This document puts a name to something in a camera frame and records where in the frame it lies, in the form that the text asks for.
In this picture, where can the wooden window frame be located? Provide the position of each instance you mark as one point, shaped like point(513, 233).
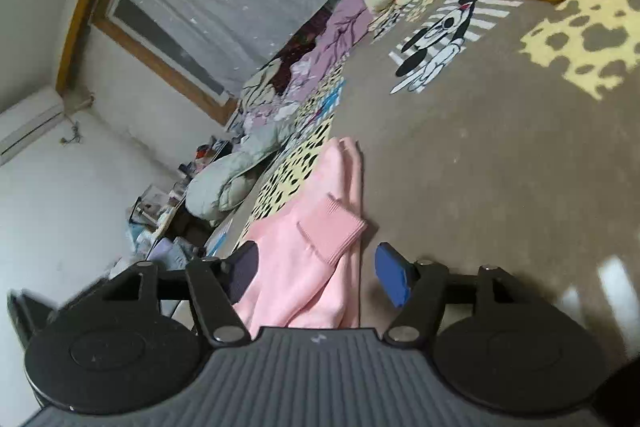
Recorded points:
point(165, 64)

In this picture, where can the purple crumpled bedding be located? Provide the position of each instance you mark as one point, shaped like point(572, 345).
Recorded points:
point(320, 52)

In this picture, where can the white air conditioner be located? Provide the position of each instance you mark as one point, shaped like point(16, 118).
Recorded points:
point(27, 122)

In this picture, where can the cluttered bedside table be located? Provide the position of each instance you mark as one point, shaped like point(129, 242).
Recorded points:
point(165, 217)

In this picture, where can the brown printed blanket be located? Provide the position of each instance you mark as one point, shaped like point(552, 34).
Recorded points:
point(475, 132)

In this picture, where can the yellow leopard print sheet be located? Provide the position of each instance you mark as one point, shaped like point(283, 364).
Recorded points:
point(305, 142)

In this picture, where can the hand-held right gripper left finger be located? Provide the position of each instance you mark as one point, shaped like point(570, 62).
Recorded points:
point(245, 272)

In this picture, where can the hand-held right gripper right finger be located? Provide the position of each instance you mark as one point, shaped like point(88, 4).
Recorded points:
point(395, 274)

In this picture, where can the pink sweatshirt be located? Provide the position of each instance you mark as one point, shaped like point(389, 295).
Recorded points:
point(295, 267)

